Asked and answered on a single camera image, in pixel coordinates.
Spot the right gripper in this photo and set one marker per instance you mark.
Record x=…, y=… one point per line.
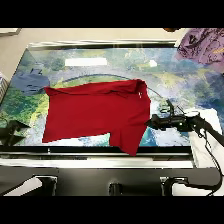
x=160, y=122

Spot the red shirt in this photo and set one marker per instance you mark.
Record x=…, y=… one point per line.
x=96, y=113

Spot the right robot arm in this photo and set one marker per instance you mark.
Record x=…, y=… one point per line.
x=206, y=128

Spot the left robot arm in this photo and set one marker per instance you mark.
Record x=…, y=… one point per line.
x=13, y=129

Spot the purple printed garment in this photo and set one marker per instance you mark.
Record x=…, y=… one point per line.
x=203, y=45

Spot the silver frame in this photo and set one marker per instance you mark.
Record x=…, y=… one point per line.
x=100, y=164

